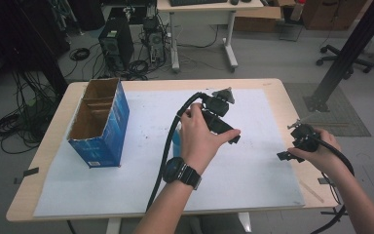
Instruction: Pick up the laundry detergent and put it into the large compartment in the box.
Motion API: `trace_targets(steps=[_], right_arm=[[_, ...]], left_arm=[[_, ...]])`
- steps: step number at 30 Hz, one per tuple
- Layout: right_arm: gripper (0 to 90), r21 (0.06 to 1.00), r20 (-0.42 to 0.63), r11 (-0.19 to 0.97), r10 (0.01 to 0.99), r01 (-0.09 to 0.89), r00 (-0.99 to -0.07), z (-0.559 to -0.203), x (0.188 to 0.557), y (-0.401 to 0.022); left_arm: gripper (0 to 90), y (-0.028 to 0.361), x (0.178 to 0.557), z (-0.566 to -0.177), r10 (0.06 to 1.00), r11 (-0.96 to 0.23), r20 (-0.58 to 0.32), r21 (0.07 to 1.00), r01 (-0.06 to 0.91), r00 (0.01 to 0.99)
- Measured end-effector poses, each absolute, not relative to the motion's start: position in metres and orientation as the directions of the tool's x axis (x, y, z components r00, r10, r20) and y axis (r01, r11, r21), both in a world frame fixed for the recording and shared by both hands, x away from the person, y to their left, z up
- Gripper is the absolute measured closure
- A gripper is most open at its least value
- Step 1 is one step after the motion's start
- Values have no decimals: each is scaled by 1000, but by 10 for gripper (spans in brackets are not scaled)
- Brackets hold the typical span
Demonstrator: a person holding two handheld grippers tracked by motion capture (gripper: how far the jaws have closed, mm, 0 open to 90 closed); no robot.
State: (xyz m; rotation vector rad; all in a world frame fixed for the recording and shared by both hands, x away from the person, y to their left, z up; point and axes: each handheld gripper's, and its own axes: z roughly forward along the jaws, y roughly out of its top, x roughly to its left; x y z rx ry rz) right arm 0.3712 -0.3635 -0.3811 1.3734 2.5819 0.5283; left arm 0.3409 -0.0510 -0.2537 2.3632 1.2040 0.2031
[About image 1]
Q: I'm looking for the blue cardboard box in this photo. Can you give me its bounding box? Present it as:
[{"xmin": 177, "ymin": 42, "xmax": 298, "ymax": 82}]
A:
[{"xmin": 66, "ymin": 77, "xmax": 131, "ymax": 169}]

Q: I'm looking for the blue plastic bottle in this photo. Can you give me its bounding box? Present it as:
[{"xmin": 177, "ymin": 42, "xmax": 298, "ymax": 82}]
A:
[{"xmin": 172, "ymin": 125, "xmax": 183, "ymax": 159}]

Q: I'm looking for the bundle of black cables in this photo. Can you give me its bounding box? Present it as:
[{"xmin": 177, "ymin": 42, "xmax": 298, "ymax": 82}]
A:
[{"xmin": 0, "ymin": 69, "xmax": 61, "ymax": 155}]

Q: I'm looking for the person's left hand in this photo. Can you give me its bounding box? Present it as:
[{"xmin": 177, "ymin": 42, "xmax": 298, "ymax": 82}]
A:
[{"xmin": 178, "ymin": 102, "xmax": 242, "ymax": 176}]

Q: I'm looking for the open grey computer case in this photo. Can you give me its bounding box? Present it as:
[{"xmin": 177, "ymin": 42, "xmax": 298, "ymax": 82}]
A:
[{"xmin": 142, "ymin": 16, "xmax": 168, "ymax": 64}]

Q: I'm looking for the black office chair base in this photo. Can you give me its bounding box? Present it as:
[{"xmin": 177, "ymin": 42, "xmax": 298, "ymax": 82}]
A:
[{"xmin": 316, "ymin": 44, "xmax": 374, "ymax": 81}]

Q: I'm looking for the black metal stand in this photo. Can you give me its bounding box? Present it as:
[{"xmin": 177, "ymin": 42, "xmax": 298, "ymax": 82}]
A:
[{"xmin": 303, "ymin": 0, "xmax": 374, "ymax": 113}]

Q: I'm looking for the black computer tower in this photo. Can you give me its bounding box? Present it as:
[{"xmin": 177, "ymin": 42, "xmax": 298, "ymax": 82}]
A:
[{"xmin": 97, "ymin": 16, "xmax": 135, "ymax": 72}]

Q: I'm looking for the coiled black cable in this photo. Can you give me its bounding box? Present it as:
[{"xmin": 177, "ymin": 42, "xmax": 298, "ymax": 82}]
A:
[{"xmin": 68, "ymin": 47, "xmax": 92, "ymax": 62}]

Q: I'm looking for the brown cardboard box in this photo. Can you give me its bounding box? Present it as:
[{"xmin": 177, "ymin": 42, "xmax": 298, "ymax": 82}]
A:
[{"xmin": 233, "ymin": 5, "xmax": 283, "ymax": 33}]

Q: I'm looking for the grey floor mat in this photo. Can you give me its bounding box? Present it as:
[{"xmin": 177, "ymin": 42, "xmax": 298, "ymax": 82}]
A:
[{"xmin": 283, "ymin": 82, "xmax": 372, "ymax": 137}]

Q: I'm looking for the black wrist watch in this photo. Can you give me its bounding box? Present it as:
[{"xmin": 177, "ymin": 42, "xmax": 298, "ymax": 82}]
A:
[{"xmin": 161, "ymin": 156, "xmax": 203, "ymax": 191}]

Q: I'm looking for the black tape strip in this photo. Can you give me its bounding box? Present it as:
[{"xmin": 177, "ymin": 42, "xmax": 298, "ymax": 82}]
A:
[{"xmin": 22, "ymin": 167, "xmax": 40, "ymax": 177}]

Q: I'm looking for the brown cabinet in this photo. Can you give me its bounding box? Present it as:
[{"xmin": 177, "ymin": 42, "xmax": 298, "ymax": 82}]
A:
[{"xmin": 301, "ymin": 0, "xmax": 368, "ymax": 32}]

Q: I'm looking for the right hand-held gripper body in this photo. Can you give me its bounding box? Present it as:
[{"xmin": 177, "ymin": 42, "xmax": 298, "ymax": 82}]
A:
[{"xmin": 286, "ymin": 119, "xmax": 321, "ymax": 153}]

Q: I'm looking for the white table mat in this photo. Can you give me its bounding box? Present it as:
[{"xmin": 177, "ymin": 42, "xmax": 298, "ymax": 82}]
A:
[{"xmin": 33, "ymin": 88, "xmax": 306, "ymax": 218}]

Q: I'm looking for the person's right hand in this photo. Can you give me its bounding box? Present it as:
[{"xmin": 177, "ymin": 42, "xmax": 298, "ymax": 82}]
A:
[{"xmin": 287, "ymin": 127, "xmax": 349, "ymax": 178}]

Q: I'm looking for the black keyboard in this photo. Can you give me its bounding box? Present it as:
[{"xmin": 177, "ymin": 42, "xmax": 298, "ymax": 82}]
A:
[{"xmin": 168, "ymin": 0, "xmax": 229, "ymax": 8}]

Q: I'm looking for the white desk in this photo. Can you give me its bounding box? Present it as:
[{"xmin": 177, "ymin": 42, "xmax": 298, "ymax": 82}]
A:
[{"xmin": 157, "ymin": 0, "xmax": 265, "ymax": 74}]

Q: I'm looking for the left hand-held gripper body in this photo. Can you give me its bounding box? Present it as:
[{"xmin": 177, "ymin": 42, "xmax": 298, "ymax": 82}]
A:
[{"xmin": 201, "ymin": 87, "xmax": 237, "ymax": 136}]

